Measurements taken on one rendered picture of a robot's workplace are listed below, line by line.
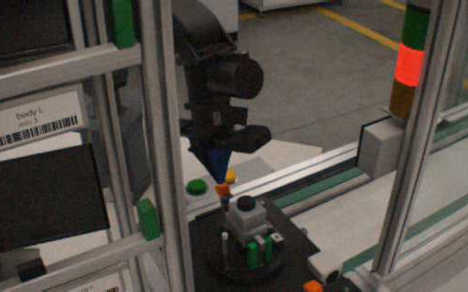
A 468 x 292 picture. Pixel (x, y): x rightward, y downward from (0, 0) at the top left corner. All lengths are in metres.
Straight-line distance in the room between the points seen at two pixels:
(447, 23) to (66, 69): 0.44
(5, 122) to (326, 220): 0.78
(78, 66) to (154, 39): 0.05
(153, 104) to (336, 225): 0.71
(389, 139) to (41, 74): 0.49
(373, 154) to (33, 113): 0.49
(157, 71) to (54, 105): 0.07
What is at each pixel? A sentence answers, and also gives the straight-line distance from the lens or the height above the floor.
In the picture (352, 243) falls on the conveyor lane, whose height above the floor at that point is 0.92.
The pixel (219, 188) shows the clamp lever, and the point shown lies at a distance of 0.80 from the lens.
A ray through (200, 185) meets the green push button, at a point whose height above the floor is 0.97.
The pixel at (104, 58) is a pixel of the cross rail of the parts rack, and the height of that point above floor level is 1.47.
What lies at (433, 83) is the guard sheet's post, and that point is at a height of 1.33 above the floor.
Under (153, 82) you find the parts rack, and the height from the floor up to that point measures 1.44.
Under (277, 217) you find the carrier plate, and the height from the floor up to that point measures 0.97.
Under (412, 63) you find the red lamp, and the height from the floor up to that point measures 1.34.
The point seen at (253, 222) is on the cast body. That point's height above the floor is 1.07.
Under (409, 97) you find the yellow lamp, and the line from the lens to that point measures 0.64.
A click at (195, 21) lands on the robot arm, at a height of 1.35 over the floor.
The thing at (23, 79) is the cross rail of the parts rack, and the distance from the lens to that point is 0.28.
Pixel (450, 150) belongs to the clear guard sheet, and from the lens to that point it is 0.77.
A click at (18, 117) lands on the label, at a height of 1.45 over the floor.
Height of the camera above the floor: 1.58
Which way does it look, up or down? 34 degrees down
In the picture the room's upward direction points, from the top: straight up
